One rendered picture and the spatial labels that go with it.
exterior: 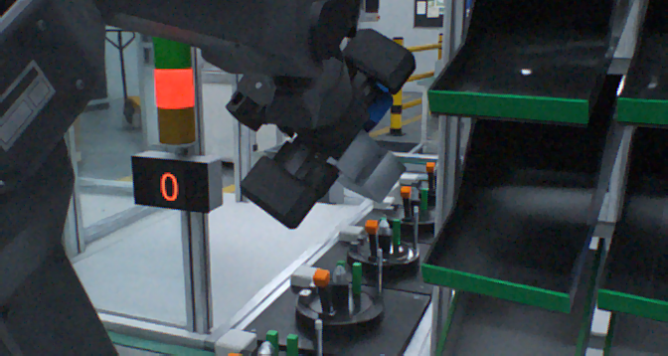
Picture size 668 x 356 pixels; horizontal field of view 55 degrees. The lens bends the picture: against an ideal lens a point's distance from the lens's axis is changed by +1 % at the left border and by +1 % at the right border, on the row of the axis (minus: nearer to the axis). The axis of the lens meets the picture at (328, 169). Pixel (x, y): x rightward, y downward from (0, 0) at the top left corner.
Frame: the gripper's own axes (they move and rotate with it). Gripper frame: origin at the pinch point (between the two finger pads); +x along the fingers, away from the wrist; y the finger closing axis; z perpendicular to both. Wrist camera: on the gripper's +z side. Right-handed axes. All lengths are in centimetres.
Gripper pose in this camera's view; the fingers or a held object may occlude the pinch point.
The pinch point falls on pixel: (337, 144)
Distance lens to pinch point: 61.1
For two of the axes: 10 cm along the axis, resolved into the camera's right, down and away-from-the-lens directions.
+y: -5.9, 7.9, -1.5
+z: -7.9, -5.4, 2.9
